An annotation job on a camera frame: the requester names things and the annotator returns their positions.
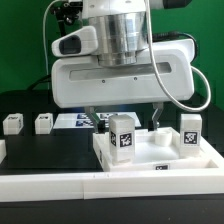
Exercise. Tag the white square tabletop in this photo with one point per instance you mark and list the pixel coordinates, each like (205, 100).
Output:
(150, 156)

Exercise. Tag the white left fence block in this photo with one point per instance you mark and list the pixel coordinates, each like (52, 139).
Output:
(3, 152)

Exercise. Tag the white front fence bar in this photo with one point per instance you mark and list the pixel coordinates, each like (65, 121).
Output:
(45, 187)

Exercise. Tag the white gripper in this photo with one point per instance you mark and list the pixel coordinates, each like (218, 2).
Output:
(81, 81)

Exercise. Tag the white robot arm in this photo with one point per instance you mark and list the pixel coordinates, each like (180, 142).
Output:
(111, 60)

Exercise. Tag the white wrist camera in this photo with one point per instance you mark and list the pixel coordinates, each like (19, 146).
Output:
(78, 43)

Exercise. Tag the white sheet with tags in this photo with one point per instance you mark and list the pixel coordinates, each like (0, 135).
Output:
(80, 120)

